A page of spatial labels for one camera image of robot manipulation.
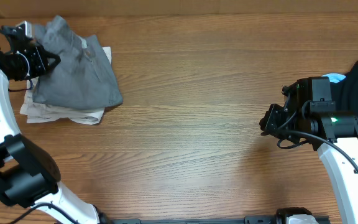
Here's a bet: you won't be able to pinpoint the grey shorts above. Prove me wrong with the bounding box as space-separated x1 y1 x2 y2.
32 16 123 110

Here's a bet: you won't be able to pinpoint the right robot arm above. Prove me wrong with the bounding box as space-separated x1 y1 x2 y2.
259 77 358 223

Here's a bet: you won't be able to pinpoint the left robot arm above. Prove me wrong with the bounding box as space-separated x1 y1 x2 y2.
0 21 110 223

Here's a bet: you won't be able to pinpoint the folded beige shorts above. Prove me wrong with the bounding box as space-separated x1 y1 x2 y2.
19 46 112 126

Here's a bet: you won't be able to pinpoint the light blue garment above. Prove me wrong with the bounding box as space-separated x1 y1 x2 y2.
323 73 346 83

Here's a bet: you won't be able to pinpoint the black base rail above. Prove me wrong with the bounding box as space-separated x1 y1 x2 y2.
101 207 331 224

